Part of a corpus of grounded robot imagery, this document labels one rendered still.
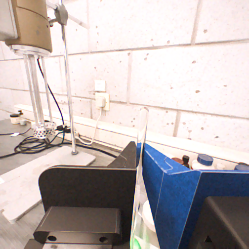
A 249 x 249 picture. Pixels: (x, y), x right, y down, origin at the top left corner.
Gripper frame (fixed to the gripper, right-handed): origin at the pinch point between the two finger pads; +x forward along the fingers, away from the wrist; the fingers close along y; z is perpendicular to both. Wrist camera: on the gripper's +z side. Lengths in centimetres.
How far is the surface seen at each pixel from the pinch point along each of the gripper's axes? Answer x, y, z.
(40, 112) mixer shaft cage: 30.7, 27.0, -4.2
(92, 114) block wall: 61, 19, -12
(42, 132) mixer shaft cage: 28.3, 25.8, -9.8
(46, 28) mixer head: 30.5, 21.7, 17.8
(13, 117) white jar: 77, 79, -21
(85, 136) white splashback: 57, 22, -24
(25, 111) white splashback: 85, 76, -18
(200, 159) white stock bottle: 24.6, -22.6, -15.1
